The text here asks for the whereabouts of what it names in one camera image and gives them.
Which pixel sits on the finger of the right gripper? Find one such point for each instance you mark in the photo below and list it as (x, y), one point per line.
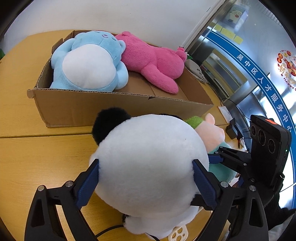
(234, 159)

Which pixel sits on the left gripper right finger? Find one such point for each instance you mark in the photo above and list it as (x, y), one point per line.
(249, 222)

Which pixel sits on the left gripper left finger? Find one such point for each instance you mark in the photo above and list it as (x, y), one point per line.
(43, 222)

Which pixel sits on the pink pig plush toy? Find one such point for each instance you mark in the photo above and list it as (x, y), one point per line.
(213, 138)

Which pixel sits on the white pink phone case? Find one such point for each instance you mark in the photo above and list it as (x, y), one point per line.
(178, 234)

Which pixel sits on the white panda plush toy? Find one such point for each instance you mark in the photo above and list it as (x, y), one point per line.
(146, 169)

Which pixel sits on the light blue plush toy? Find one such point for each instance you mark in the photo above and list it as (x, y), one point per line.
(90, 61)

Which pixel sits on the black power adapter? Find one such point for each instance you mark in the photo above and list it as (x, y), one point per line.
(233, 130)

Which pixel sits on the grey canvas tote bag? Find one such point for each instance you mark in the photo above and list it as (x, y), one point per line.
(195, 70)

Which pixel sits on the yellow sticky notes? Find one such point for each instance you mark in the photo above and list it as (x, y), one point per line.
(229, 34)

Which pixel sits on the brown cardboard box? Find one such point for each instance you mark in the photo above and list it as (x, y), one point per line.
(65, 108)

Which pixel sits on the pink plush bear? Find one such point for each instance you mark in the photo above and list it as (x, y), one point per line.
(160, 66)

